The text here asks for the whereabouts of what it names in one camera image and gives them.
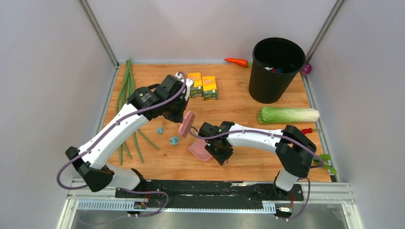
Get pink hand brush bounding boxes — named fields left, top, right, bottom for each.
left=178, top=111, right=195, bottom=138

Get pink plastic dustpan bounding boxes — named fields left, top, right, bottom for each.
left=187, top=139, right=233, bottom=166

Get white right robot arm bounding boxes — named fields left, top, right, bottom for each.
left=195, top=121, right=317, bottom=200

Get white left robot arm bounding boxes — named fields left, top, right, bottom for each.
left=65, top=72, right=194, bottom=198

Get yellow green carton box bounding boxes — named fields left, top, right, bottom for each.
left=187, top=73, right=203, bottom=98
left=202, top=76, right=218, bottom=101

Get green white napa cabbage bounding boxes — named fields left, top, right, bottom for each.
left=258, top=106, right=320, bottom=124

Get orange carrot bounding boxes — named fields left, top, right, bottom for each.
left=224, top=58, right=252, bottom=68

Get red chili pepper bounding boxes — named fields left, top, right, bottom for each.
left=301, top=128, right=321, bottom=135

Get black trash bin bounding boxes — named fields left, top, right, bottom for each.
left=248, top=37, right=306, bottom=104

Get white radish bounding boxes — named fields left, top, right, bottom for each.
left=314, top=154, right=338, bottom=175

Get purple round onion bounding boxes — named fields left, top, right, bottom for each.
left=300, top=63, right=312, bottom=74

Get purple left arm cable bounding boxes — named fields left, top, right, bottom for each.
left=56, top=71, right=187, bottom=226

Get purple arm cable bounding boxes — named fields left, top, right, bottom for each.
left=56, top=71, right=187, bottom=226
left=189, top=125, right=326, bottom=221

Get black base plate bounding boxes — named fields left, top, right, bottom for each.
left=115, top=180, right=304, bottom=209

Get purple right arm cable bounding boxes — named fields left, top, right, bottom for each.
left=189, top=125, right=326, bottom=221

